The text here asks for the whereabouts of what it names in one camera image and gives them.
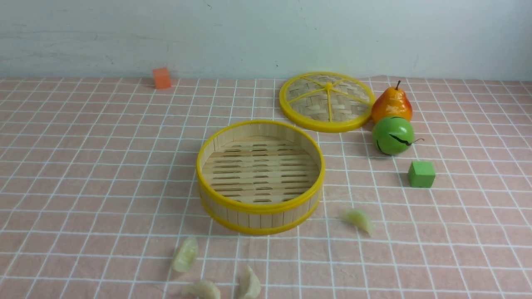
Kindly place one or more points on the pale green dumpling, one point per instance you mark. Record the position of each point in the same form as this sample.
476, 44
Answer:
359, 219

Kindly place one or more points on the bamboo steamer tray yellow rim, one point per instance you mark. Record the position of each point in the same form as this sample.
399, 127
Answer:
260, 177

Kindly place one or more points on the woven steamer lid yellow rim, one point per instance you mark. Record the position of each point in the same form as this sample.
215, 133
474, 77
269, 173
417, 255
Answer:
326, 102

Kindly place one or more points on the orange foam cube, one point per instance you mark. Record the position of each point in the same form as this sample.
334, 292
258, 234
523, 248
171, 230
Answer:
162, 78

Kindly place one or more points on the green toy apple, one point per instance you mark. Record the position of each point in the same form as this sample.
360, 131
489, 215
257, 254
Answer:
393, 135

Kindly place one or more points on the orange yellow toy pear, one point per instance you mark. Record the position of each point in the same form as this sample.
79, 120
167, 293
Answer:
393, 102

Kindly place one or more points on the green foam cube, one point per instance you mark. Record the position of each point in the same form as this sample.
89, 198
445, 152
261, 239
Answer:
421, 174

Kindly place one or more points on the pink checked tablecloth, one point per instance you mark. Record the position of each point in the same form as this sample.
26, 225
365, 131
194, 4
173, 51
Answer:
98, 191

